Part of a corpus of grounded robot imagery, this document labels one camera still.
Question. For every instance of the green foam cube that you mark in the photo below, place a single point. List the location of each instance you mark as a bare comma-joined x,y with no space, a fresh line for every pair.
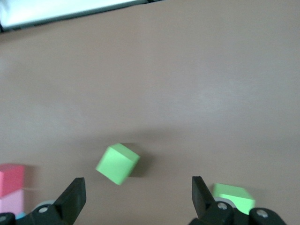
236,197
116,165

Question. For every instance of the light pink foam cube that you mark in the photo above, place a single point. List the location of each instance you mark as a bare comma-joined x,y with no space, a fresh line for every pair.
10,202

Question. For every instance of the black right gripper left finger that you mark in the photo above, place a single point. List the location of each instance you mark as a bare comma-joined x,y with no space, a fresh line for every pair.
70,201

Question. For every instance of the blue foam cube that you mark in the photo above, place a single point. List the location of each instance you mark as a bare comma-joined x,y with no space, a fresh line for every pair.
20,215

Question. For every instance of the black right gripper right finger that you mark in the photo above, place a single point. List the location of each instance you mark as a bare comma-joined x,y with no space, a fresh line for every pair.
204,204

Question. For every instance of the crimson foam cube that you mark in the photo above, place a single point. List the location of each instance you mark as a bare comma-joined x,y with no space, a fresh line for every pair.
10,180

